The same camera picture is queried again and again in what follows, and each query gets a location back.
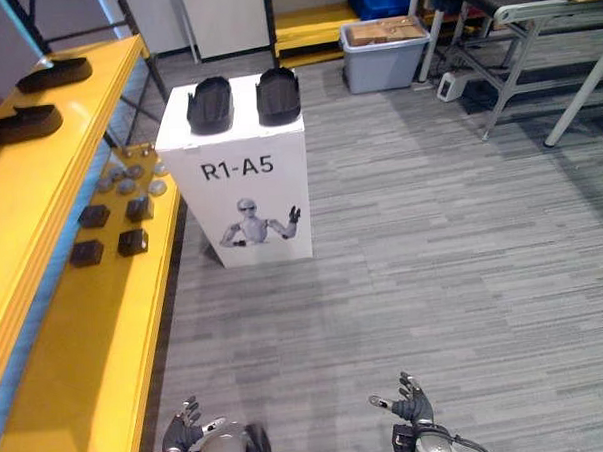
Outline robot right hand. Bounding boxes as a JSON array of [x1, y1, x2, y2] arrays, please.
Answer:
[[366, 369, 436, 430]]

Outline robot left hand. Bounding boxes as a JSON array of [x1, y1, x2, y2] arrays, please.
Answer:
[[160, 394, 228, 452]]

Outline yellow metal shelf rack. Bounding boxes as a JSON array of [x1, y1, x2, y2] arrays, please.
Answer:
[[0, 31, 198, 452]]

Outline yellow low shelf unit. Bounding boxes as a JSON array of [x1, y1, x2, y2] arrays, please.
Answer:
[[269, 0, 365, 70]]

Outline small black block part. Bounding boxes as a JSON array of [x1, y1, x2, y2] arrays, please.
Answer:
[[124, 194, 155, 225], [76, 203, 113, 230], [116, 228, 151, 259], [68, 239, 106, 269]]

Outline brass plate with screws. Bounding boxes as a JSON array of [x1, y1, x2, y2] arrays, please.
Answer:
[[111, 143, 159, 168]]

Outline white power box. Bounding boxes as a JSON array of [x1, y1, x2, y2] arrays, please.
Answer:
[[435, 70, 471, 104]]

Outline grey plastic storage bin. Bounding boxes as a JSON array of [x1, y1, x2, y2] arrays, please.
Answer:
[[339, 15, 435, 96]]

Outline cardboard boxes in bin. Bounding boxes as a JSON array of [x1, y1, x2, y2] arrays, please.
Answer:
[[347, 15, 426, 48]]

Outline conveyor belt table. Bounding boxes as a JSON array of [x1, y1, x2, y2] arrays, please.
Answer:
[[414, 0, 603, 155]]

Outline blue plastic crate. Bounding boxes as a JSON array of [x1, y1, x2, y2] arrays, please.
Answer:
[[347, 0, 418, 23]]

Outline white board panel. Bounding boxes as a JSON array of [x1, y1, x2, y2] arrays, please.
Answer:
[[180, 0, 274, 63]]

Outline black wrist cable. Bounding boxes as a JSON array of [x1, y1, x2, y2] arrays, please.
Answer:
[[443, 431, 495, 452]]

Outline white printed pedestal box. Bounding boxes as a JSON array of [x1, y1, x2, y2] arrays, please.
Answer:
[[151, 71, 315, 272]]

